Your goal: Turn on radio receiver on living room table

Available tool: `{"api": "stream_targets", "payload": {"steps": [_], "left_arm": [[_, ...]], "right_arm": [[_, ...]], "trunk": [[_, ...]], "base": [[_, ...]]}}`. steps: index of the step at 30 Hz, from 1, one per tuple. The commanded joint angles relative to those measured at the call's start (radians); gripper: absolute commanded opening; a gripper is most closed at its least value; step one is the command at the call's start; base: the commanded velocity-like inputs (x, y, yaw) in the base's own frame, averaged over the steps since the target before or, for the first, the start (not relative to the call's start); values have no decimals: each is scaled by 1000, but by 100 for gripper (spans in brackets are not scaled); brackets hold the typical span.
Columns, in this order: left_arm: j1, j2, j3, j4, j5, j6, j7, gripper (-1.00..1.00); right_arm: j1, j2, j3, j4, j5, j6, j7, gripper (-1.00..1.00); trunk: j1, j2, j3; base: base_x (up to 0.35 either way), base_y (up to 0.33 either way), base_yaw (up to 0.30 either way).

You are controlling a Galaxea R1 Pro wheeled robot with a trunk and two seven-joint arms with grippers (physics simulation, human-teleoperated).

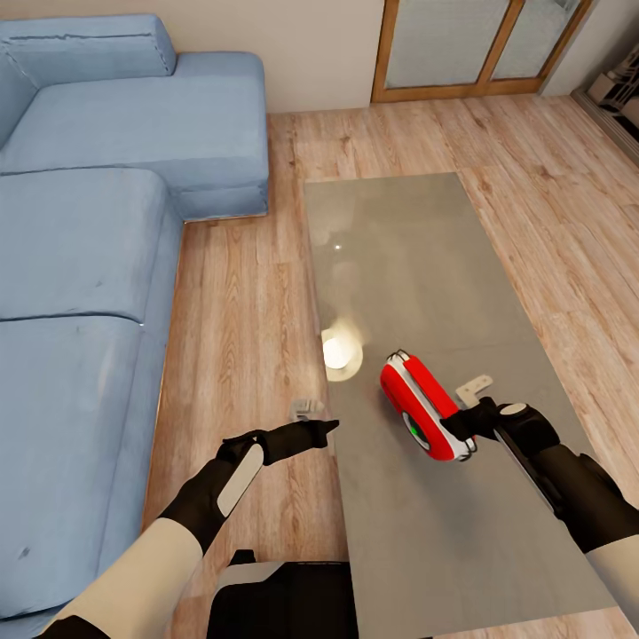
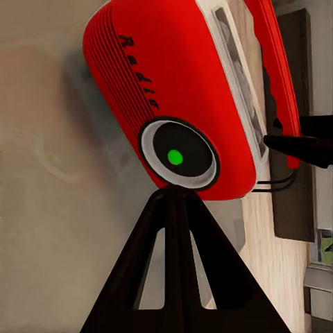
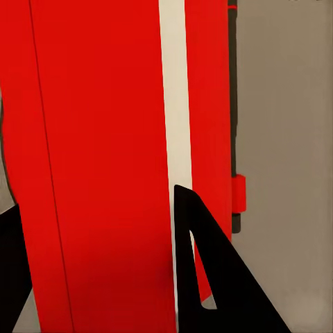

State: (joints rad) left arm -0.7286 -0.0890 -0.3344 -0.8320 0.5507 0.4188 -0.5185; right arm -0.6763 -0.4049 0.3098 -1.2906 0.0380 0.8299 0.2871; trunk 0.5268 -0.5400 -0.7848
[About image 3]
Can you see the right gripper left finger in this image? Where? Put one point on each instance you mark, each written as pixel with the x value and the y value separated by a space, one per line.
pixel 15 275

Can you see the radio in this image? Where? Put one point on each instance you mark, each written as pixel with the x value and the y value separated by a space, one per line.
pixel 106 106

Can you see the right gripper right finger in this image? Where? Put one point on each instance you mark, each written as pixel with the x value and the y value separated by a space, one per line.
pixel 241 305

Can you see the coffee table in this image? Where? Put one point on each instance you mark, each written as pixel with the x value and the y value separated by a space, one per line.
pixel 284 148

